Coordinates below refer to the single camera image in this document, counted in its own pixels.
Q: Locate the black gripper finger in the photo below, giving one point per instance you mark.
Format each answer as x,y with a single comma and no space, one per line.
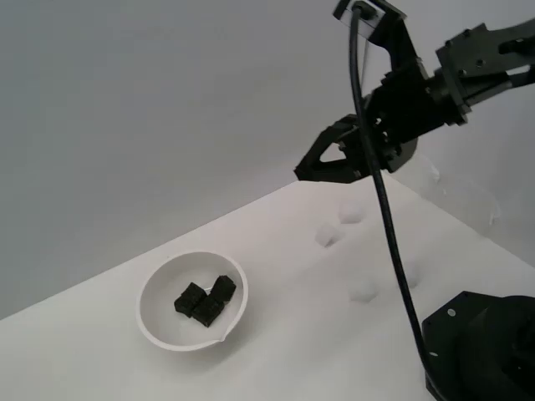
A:
347,121
307,169

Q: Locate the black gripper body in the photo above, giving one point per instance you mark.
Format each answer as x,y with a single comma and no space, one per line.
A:
401,113

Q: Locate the black box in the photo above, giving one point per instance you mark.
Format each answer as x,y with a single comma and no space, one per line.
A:
208,312
188,300
223,287

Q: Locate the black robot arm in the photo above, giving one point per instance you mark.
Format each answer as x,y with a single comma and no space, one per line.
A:
476,67

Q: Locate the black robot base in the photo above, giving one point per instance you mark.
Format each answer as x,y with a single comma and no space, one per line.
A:
472,355

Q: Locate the white bowl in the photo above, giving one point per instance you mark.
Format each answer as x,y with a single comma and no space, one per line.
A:
163,317

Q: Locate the white cube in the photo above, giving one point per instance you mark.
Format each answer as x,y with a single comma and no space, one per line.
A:
363,291
350,212
411,275
328,235

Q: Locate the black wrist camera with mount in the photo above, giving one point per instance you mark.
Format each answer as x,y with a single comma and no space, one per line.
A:
393,29

